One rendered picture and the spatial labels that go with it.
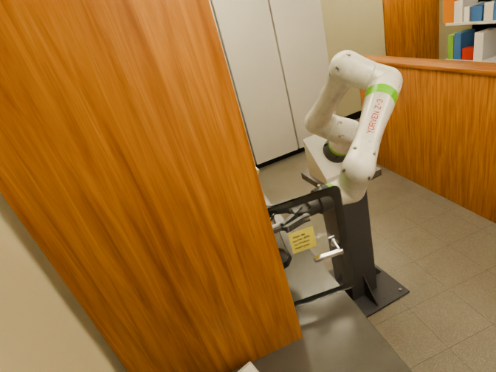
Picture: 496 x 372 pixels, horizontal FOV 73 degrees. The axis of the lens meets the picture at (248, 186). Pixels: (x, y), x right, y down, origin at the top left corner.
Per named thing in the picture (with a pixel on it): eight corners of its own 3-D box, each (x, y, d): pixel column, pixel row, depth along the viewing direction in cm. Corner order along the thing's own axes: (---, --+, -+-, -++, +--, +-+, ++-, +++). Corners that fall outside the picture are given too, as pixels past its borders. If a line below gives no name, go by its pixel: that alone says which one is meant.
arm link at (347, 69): (307, 113, 178) (340, 37, 128) (335, 125, 177) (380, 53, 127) (298, 132, 173) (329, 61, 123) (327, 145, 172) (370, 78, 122)
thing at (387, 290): (361, 254, 260) (347, 150, 219) (410, 292, 219) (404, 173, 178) (308, 282, 249) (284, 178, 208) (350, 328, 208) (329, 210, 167)
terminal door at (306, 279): (268, 315, 110) (235, 218, 92) (354, 285, 112) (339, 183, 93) (269, 317, 109) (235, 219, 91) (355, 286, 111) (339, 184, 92)
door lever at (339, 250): (309, 254, 101) (308, 248, 100) (338, 244, 102) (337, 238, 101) (316, 266, 96) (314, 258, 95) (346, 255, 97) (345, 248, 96)
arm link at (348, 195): (367, 201, 124) (351, 178, 129) (377, 184, 113) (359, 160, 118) (334, 215, 121) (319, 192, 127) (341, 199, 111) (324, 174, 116)
